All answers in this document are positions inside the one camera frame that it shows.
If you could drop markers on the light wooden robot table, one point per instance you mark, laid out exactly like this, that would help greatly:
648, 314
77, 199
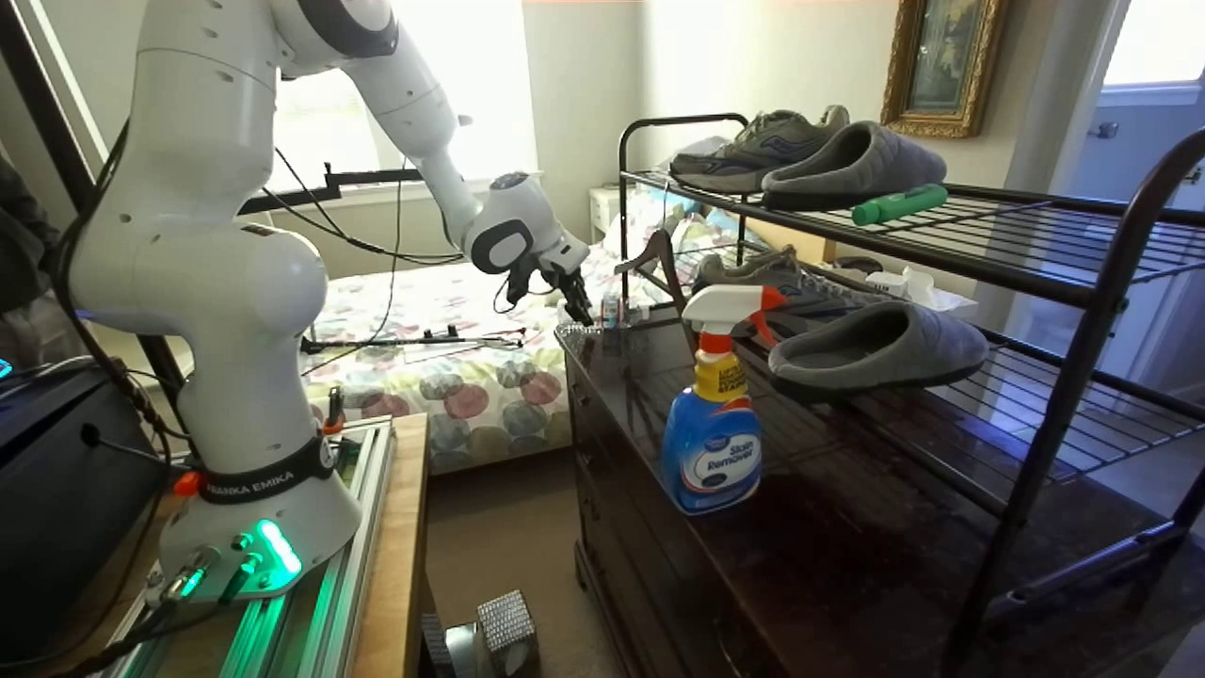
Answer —
394, 566

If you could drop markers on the grey felt slipper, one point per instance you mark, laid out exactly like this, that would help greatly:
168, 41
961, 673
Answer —
853, 163
881, 344

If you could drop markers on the clear plastic water bottle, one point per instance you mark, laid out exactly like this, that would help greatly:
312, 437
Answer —
604, 333

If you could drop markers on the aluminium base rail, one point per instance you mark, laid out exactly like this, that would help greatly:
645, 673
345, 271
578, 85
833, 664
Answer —
315, 616

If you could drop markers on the brown wooden hanger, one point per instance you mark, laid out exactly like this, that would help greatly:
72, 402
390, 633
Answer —
656, 257

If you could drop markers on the gold picture frame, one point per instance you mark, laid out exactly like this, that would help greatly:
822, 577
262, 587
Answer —
946, 60

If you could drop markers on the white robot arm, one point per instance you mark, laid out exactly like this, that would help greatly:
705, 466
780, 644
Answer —
200, 276

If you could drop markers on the black metal shoe rack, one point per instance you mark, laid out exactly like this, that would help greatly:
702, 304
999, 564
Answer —
1070, 389

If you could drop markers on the bright window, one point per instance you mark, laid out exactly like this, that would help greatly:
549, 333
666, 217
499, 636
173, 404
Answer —
494, 76

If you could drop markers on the blue spray bottle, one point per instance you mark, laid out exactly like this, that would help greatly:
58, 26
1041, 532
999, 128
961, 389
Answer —
709, 457

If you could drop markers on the black equipment box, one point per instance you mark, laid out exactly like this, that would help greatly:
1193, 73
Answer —
51, 501

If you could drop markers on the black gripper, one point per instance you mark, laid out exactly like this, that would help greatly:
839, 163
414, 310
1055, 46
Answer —
553, 271

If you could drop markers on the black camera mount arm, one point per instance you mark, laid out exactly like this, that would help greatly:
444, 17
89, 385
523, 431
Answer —
315, 191

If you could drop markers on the grey cube block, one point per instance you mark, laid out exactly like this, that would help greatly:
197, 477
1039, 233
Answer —
510, 628

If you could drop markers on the green plastic brush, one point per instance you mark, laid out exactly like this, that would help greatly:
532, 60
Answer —
898, 203

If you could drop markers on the bed with floral bedspread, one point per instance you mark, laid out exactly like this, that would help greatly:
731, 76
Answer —
475, 389

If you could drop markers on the black tripod bar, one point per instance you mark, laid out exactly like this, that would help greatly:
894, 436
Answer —
417, 338

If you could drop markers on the dark wooden dresser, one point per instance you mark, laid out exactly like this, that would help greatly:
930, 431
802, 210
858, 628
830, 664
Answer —
803, 566

